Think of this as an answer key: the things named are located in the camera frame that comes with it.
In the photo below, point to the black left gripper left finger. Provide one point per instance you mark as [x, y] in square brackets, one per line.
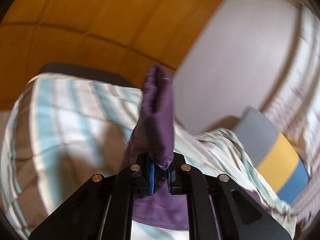
[134, 179]

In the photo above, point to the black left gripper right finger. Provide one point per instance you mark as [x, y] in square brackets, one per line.
[184, 179]

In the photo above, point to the purple quilted puffer jacket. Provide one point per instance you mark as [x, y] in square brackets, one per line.
[237, 216]

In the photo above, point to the striped bed duvet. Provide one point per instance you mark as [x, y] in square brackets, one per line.
[62, 130]

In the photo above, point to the grey yellow blue headboard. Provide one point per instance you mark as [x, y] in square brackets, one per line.
[272, 155]

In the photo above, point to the white patterned curtain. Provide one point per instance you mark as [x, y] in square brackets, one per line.
[294, 108]

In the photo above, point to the orange wooden wardrobe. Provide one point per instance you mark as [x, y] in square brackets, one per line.
[119, 36]

